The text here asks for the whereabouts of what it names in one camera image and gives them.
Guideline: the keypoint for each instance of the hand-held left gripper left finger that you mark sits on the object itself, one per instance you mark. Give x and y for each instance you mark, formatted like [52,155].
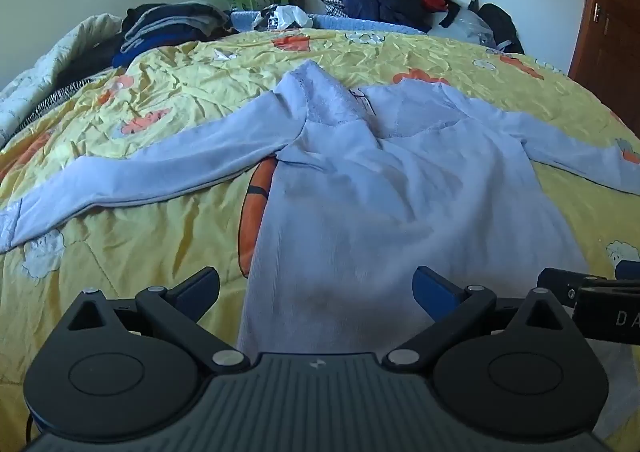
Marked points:
[200,289]

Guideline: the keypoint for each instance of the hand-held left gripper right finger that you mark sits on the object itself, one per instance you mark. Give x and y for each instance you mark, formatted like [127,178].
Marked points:
[430,289]

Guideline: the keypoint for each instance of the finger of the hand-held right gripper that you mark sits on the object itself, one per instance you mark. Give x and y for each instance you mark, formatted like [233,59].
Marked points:
[630,269]
[557,284]

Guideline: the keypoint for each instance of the light blue long-sleeve shirt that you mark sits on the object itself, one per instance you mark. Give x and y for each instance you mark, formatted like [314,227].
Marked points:
[375,182]

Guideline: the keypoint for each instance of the pile of folded dark clothes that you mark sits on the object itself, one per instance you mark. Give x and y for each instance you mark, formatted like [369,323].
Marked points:
[165,22]

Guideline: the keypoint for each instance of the yellow printed quilt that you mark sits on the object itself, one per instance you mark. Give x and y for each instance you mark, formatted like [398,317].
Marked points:
[150,97]

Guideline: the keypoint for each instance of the wooden door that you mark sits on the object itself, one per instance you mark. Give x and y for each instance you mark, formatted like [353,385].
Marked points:
[610,32]

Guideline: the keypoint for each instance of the black and white striped cloth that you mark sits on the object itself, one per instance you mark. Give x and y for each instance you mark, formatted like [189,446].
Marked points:
[55,99]

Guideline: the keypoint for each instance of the clear plastic bag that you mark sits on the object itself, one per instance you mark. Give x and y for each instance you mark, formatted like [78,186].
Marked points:
[470,27]

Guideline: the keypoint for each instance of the black backpack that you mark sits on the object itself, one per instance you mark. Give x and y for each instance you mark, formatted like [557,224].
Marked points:
[500,24]

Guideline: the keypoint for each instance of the white quilt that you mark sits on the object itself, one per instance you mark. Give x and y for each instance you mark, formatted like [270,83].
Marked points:
[30,82]

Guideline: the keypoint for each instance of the navy jacket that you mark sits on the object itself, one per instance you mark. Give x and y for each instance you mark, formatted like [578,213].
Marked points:
[365,4]

